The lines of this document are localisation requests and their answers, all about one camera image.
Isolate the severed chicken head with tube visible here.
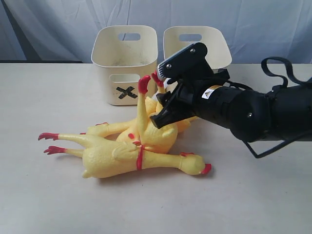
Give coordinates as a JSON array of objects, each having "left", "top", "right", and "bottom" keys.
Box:
[{"left": 115, "top": 82, "right": 171, "bottom": 143}]

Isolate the yellow rubber chicken by bins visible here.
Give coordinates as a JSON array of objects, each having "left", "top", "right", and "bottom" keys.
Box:
[{"left": 79, "top": 102, "right": 198, "bottom": 136}]

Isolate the cream bin marked X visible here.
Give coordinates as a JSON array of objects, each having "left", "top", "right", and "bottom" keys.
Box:
[{"left": 91, "top": 25, "right": 158, "bottom": 105}]

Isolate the whole yellow rubber chicken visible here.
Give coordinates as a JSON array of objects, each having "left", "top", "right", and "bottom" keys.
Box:
[{"left": 38, "top": 132, "right": 212, "bottom": 178}]

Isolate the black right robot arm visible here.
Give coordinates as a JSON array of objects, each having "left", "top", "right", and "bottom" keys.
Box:
[{"left": 152, "top": 69, "right": 312, "bottom": 142}]

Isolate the headless yellow rubber chicken body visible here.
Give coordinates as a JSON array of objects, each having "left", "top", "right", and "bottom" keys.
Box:
[{"left": 136, "top": 72, "right": 178, "bottom": 154}]

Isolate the cream bin marked O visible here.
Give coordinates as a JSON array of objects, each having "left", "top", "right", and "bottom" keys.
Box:
[{"left": 163, "top": 26, "right": 232, "bottom": 72}]

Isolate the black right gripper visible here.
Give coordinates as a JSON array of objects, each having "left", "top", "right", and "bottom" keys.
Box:
[{"left": 150, "top": 69, "right": 230, "bottom": 129}]

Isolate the white backdrop curtain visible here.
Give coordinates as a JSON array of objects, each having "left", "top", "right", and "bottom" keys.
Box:
[{"left": 0, "top": 0, "right": 312, "bottom": 63}]

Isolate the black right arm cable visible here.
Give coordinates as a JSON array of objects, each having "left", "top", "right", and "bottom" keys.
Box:
[{"left": 229, "top": 57, "right": 312, "bottom": 159}]

